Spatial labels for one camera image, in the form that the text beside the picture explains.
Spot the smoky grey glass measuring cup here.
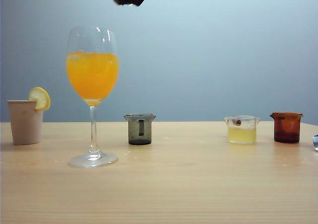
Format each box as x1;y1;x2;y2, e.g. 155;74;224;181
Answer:
123;113;157;146

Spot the beige paper cup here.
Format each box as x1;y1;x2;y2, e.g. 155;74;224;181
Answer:
6;99;44;146

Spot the clear cup with pale juice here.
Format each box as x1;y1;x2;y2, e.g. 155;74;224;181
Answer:
223;115;261;145

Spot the amber brown glass measuring cup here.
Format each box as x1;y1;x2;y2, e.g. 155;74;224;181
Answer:
269;112;304;144

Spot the tall clear wine glass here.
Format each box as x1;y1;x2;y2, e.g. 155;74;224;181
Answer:
66;26;119;168

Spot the yellow lemon slice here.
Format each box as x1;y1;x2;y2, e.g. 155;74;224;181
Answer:
28;86;51;112

